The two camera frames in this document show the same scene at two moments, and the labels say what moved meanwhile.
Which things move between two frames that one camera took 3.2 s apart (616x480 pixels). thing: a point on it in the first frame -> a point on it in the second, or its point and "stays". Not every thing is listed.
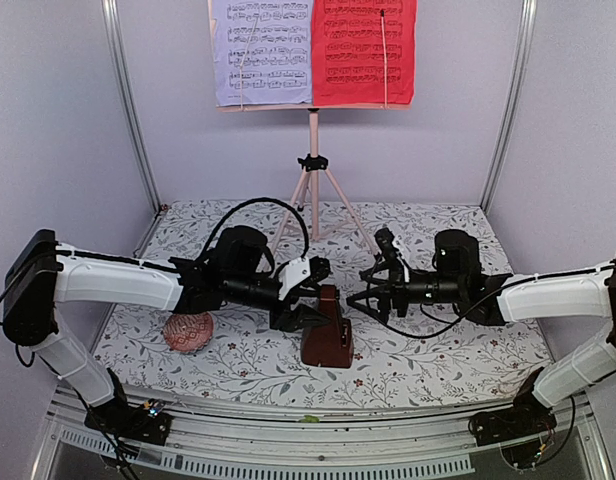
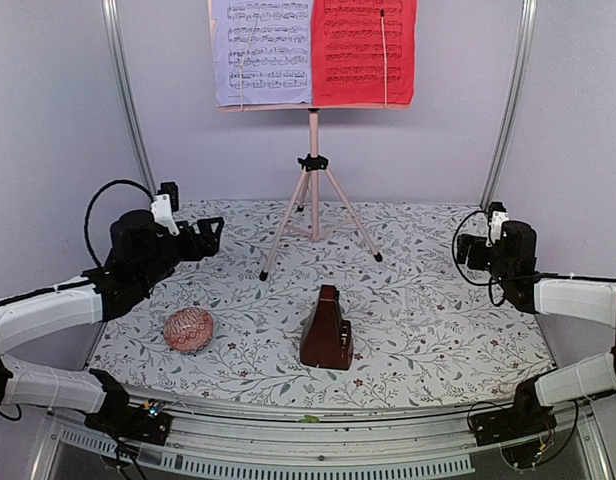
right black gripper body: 447,290 -> 499,268
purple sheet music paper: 262,51 stays
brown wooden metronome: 328,344 stays
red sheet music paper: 347,52 stays
